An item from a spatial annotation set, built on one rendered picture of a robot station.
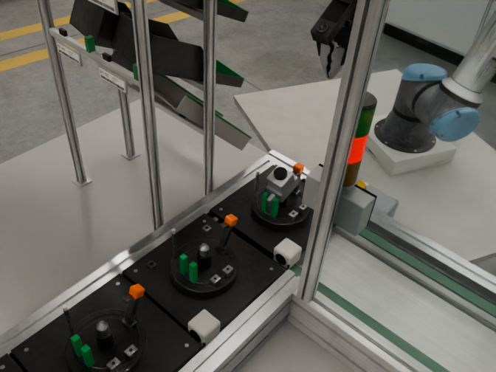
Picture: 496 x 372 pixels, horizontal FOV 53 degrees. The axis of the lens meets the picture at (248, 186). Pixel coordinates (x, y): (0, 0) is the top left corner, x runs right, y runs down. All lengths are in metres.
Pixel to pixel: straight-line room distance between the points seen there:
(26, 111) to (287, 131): 2.13
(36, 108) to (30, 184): 1.97
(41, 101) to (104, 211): 2.20
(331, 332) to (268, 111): 0.90
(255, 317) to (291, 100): 0.98
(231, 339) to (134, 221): 0.47
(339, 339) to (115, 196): 0.71
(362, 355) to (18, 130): 2.63
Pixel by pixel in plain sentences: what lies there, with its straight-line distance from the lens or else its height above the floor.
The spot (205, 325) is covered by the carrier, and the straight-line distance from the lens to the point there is 0.96.
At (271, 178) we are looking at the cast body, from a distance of 1.09.
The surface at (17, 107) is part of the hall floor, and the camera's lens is 3.48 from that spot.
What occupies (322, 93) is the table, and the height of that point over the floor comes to 0.86.
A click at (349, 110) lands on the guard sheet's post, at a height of 1.42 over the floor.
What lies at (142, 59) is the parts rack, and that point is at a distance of 0.93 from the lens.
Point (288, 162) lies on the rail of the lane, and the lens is 1.34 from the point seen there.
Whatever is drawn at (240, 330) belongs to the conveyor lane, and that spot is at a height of 0.95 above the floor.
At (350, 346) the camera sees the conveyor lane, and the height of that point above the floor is 0.93.
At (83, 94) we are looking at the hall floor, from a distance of 3.51.
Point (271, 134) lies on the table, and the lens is 1.61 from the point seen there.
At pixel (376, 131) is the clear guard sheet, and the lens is 0.73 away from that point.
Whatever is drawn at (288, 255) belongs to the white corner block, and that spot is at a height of 0.99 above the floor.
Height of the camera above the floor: 1.80
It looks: 42 degrees down
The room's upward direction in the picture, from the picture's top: 4 degrees clockwise
